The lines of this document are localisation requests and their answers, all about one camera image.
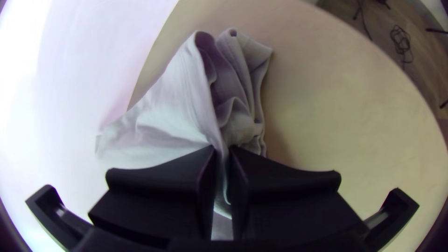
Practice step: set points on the grey t-shirt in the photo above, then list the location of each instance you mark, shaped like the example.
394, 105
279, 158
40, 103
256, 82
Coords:
175, 115

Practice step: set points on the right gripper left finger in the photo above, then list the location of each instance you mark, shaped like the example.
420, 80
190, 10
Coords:
157, 199

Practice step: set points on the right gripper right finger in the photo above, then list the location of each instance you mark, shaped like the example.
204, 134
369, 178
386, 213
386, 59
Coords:
287, 203

